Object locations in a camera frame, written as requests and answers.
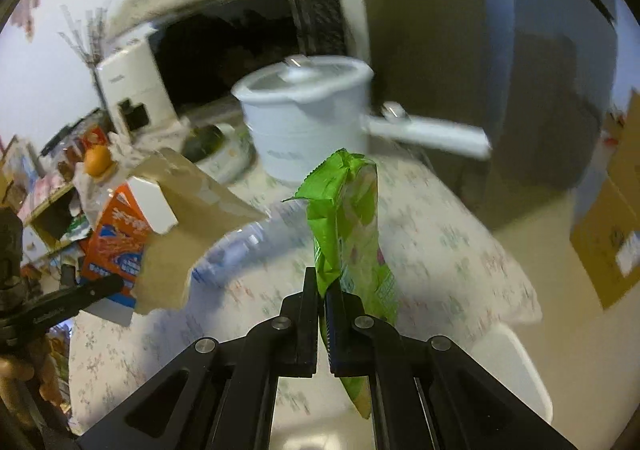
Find green snack packet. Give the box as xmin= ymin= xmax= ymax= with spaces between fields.
xmin=282 ymin=147 xmax=401 ymax=421

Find wooden shelf with goods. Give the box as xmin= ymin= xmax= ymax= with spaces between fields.
xmin=0 ymin=110 xmax=111 ymax=281

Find person's left hand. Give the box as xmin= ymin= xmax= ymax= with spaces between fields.
xmin=0 ymin=330 xmax=66 ymax=406

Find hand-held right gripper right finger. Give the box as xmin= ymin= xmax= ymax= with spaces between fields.
xmin=325 ymin=280 xmax=576 ymax=450

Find white electric pot with handle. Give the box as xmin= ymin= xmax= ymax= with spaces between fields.
xmin=232 ymin=55 xmax=493 ymax=183

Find dried branches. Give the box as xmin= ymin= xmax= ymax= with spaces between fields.
xmin=57 ymin=5 xmax=108 ymax=81

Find clear plastic bottle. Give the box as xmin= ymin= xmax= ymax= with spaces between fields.
xmin=190 ymin=207 xmax=321 ymax=286

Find floral tablecloth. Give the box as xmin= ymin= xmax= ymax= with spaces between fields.
xmin=67 ymin=130 xmax=543 ymax=436

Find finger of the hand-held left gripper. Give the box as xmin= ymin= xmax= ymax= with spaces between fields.
xmin=20 ymin=274 xmax=126 ymax=331

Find grey refrigerator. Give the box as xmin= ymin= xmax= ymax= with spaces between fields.
xmin=360 ymin=0 xmax=621 ymax=231

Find large orange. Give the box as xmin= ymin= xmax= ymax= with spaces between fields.
xmin=82 ymin=145 xmax=112 ymax=176

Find brown cardboard box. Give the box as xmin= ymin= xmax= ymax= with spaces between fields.
xmin=570 ymin=90 xmax=640 ymax=311

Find white countertop appliance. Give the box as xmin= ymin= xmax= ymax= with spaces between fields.
xmin=95 ymin=25 xmax=181 ymax=136

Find white microwave oven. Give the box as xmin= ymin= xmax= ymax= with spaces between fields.
xmin=107 ymin=0 xmax=371 ymax=116

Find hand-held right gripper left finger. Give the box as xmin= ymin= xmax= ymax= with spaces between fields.
xmin=80 ymin=267 xmax=321 ymax=450

